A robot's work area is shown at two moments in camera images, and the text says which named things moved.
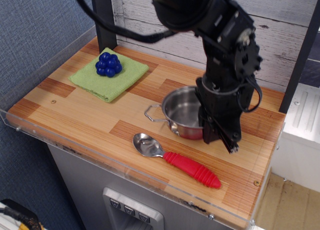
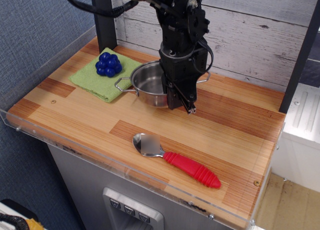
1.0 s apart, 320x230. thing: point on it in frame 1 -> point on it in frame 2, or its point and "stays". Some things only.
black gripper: x=220 y=113 -> x=181 y=65
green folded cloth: x=109 y=88 stays
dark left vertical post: x=101 y=3 stays
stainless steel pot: x=181 y=105 -> x=145 y=79
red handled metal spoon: x=147 y=145 stays
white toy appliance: x=297 y=157 stays
